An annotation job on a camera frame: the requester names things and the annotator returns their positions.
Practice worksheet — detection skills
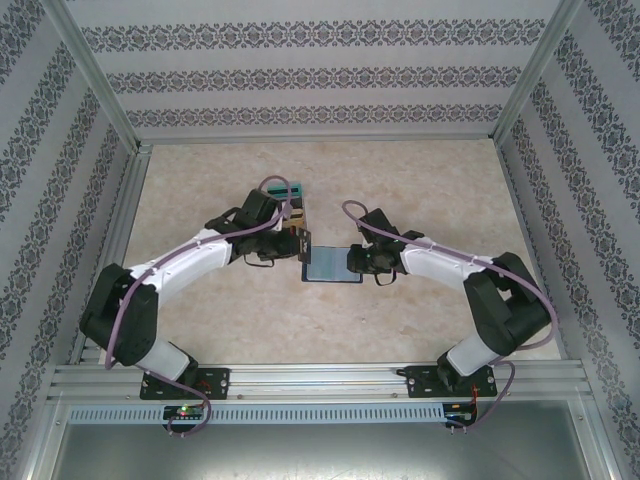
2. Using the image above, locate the black card white print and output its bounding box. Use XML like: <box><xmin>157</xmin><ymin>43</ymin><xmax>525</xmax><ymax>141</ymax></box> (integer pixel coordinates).
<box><xmin>297</xmin><ymin>228</ymin><xmax>315</xmax><ymax>267</ymax></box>

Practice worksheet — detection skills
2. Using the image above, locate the dark blue card wallet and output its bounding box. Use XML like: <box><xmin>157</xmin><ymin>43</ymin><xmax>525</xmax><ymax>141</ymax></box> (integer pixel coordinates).
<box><xmin>302</xmin><ymin>245</ymin><xmax>363</xmax><ymax>286</ymax></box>

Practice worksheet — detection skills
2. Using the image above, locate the teal card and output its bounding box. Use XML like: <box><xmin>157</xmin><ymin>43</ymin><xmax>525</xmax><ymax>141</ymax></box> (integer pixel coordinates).
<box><xmin>267</xmin><ymin>180</ymin><xmax>305</xmax><ymax>197</ymax></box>

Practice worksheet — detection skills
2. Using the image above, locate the right circuit board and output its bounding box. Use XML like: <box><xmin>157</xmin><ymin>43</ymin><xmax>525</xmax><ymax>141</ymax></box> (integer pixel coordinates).
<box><xmin>443</xmin><ymin>405</ymin><xmax>479</xmax><ymax>424</ymax></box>

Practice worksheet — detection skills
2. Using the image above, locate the circuit board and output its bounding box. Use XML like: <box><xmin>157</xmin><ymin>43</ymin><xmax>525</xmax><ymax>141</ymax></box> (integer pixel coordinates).
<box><xmin>443</xmin><ymin>405</ymin><xmax>479</xmax><ymax>424</ymax></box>
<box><xmin>163</xmin><ymin>405</ymin><xmax>206</xmax><ymax>420</ymax></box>

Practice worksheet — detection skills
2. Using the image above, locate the grey metal sheet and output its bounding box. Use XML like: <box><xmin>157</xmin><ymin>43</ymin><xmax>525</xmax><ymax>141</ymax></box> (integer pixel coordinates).
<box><xmin>49</xmin><ymin>422</ymin><xmax>589</xmax><ymax>480</ymax></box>

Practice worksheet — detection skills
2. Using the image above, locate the left circuit board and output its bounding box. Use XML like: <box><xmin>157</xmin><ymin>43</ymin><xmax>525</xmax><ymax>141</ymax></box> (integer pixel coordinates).
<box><xmin>163</xmin><ymin>405</ymin><xmax>206</xmax><ymax>420</ymax></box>

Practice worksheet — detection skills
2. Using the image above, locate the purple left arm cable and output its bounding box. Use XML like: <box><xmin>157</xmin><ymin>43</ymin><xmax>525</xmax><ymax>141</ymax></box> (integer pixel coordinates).
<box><xmin>103</xmin><ymin>174</ymin><xmax>296</xmax><ymax>437</ymax></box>

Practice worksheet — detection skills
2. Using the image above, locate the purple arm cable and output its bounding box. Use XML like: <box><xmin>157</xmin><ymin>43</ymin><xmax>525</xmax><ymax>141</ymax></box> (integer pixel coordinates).
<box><xmin>341</xmin><ymin>199</ymin><xmax>560</xmax><ymax>435</ymax></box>
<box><xmin>103</xmin><ymin>174</ymin><xmax>296</xmax><ymax>437</ymax></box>

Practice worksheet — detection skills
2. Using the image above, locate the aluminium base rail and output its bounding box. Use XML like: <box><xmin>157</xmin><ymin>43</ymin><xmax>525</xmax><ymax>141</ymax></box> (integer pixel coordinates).
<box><xmin>47</xmin><ymin>362</ymin><xmax>596</xmax><ymax>404</ymax></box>

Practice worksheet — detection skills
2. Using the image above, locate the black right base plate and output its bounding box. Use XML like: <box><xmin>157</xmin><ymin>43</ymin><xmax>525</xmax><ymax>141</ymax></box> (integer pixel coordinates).
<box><xmin>404</xmin><ymin>363</ymin><xmax>499</xmax><ymax>399</ymax></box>

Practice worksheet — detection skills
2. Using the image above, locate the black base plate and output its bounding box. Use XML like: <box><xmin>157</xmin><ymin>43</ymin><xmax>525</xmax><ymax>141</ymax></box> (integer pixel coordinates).
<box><xmin>139</xmin><ymin>367</ymin><xmax>231</xmax><ymax>401</ymax></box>
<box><xmin>404</xmin><ymin>363</ymin><xmax>499</xmax><ymax>399</ymax></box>

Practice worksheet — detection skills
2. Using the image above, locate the aluminium side rail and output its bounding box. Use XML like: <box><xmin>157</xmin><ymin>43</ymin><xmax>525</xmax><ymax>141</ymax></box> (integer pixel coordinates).
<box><xmin>68</xmin><ymin>144</ymin><xmax>154</xmax><ymax>366</ymax></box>

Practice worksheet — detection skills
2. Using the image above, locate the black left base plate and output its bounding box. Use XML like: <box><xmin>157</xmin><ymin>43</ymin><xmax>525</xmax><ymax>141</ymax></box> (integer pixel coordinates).
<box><xmin>139</xmin><ymin>367</ymin><xmax>231</xmax><ymax>401</ymax></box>

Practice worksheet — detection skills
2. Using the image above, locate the slotted grey cable duct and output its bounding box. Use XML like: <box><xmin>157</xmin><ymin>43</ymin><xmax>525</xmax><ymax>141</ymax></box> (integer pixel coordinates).
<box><xmin>66</xmin><ymin>402</ymin><xmax>447</xmax><ymax>425</ymax></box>

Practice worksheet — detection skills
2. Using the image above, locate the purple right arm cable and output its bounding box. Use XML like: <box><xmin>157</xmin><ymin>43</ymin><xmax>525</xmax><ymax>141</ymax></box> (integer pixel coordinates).
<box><xmin>341</xmin><ymin>199</ymin><xmax>560</xmax><ymax>435</ymax></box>

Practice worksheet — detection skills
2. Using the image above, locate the aluminium frame post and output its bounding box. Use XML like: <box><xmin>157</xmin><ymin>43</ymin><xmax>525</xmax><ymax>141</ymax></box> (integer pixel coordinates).
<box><xmin>489</xmin><ymin>0</ymin><xmax>586</xmax><ymax>144</ymax></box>
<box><xmin>42</xmin><ymin>0</ymin><xmax>141</xmax><ymax>154</ymax></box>

